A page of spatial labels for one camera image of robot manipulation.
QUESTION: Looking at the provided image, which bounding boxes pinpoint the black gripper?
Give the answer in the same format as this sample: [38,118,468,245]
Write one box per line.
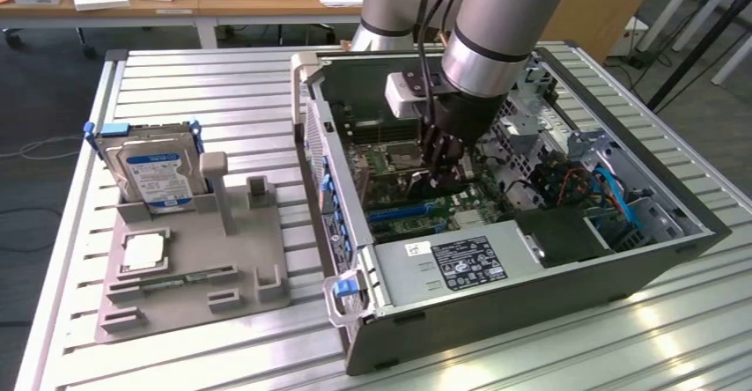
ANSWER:
[427,91,510,150]

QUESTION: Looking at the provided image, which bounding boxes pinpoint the green motherboard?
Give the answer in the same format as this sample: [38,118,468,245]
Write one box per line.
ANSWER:
[332,102,512,243]

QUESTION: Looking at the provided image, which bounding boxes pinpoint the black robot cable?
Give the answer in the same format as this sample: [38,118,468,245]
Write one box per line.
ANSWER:
[415,0,467,129]

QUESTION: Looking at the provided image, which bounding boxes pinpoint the white table frame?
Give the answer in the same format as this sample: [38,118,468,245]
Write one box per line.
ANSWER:
[638,0,752,86]

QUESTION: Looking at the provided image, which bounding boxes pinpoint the blue wire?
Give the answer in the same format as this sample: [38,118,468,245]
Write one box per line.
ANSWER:
[591,166,643,236]

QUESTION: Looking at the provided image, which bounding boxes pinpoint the metal disk bay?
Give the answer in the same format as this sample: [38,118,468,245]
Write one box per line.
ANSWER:
[563,129,690,252]

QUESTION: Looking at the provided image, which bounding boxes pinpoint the CPU socket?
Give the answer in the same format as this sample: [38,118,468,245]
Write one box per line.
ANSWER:
[382,142,426,175]

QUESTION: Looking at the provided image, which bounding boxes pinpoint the hard disk in blue carrier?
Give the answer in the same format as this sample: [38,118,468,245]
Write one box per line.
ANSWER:
[84,117,204,215]

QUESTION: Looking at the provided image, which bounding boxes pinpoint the black slanted pole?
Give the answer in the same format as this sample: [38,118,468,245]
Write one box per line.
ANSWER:
[646,0,752,111]

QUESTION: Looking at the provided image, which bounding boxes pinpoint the wooden cabinet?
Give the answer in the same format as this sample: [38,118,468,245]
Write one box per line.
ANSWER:
[531,0,663,62]

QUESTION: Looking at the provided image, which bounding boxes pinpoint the long blue expansion slot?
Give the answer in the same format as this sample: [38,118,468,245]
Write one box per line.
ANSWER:
[367,201,435,224]

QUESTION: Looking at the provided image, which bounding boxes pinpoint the grey plastic parts rack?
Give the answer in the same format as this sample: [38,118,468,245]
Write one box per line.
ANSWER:
[94,151,292,345]

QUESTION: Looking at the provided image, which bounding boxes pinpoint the open black PC case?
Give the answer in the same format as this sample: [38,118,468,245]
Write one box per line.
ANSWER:
[292,46,734,377]

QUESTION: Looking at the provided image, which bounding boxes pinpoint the red wire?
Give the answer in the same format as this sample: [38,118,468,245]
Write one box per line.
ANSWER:
[558,169,590,205]

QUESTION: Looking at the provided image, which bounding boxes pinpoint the black plastic cover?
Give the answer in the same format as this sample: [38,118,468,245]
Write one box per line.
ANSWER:
[516,208,618,269]

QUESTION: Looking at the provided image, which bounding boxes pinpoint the wooden desk white frame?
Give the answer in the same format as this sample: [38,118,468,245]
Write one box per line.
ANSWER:
[0,0,370,51]

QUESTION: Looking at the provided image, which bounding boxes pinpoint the white floor cable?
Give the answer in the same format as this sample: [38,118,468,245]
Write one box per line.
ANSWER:
[0,137,84,161]

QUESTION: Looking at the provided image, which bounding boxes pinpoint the silver CPU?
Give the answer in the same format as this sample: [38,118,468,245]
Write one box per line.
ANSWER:
[122,233,170,273]

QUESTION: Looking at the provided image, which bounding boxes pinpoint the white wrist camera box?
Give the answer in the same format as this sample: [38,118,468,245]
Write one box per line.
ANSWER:
[383,72,450,120]

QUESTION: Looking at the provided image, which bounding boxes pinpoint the silver power supply with label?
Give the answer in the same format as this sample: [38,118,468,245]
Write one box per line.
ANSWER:
[372,219,551,308]

